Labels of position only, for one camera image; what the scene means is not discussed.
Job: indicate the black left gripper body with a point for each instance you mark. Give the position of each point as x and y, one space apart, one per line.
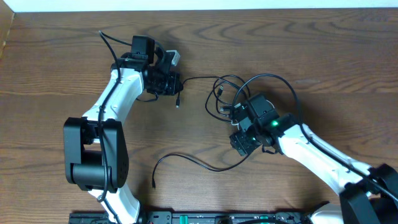
168 86

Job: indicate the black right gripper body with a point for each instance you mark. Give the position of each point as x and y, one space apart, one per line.
249 140

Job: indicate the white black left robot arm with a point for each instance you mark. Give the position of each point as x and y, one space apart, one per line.
96 158

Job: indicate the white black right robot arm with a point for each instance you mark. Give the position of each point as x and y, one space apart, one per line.
367 194

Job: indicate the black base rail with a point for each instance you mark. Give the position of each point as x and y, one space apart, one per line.
165 217

